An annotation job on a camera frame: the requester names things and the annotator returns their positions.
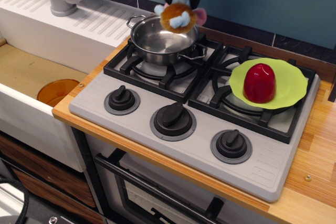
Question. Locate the black left stove knob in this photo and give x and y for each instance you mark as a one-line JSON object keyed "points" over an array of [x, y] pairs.
{"points": [[122, 101]]}

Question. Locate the lime green plate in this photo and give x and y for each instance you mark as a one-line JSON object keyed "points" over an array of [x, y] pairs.
{"points": [[291, 83]]}

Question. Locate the black right burner grate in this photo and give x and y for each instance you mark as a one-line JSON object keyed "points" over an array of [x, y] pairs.
{"points": [[214, 96]]}

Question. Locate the oven door with handle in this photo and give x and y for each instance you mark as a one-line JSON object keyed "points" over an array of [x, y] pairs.
{"points": [[112, 164]]}

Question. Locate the black middle stove knob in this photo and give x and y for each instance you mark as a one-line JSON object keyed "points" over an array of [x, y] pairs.
{"points": [[173, 122]]}

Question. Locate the stuffed elephant toy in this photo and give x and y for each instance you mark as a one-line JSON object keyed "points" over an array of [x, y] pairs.
{"points": [[178, 17]]}

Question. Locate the black burner grate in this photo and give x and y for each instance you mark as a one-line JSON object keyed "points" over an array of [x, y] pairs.
{"points": [[214, 96], [175, 82]]}

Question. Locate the black left burner grate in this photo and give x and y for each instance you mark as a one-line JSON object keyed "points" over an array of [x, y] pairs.
{"points": [[175, 82]]}

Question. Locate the black stove knob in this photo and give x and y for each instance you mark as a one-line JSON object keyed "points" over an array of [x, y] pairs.
{"points": [[122, 101], [231, 147], [173, 122]]}

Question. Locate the wooden drawer front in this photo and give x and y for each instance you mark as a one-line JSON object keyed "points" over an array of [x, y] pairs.
{"points": [[50, 180]]}

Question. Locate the black right stove knob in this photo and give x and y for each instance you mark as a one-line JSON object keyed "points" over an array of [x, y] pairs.
{"points": [[231, 147]]}

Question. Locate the stainless steel pot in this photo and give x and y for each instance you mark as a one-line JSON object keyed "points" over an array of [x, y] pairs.
{"points": [[158, 46]]}

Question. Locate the grey toy stove top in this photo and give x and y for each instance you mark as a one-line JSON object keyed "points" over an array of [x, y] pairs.
{"points": [[262, 175]]}

